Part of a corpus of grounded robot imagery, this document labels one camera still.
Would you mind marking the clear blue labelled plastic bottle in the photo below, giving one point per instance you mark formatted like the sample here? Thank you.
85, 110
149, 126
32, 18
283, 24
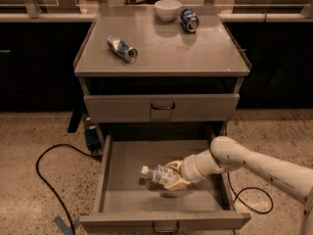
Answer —
160, 174

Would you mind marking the white bowl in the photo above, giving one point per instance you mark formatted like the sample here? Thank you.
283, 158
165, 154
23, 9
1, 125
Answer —
167, 10

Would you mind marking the open grey middle drawer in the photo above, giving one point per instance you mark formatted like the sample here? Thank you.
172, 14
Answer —
128, 201

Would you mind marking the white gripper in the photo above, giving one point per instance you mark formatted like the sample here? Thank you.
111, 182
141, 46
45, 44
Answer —
188, 169

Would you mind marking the grey drawer cabinet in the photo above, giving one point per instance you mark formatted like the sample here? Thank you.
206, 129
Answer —
170, 61

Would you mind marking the blue power adapter box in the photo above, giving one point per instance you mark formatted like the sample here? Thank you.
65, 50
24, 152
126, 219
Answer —
92, 139

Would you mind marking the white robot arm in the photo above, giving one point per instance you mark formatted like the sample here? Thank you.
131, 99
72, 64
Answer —
226, 154

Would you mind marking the silver blue energy drink can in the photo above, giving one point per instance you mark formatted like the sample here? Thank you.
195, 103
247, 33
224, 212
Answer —
122, 49

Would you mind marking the closed grey top drawer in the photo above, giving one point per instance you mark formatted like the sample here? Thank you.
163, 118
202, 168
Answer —
164, 108

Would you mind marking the blue tape on floor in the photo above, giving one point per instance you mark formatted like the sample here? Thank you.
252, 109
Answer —
66, 230

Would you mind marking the blue soda can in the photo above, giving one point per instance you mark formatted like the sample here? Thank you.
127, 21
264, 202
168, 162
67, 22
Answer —
189, 20

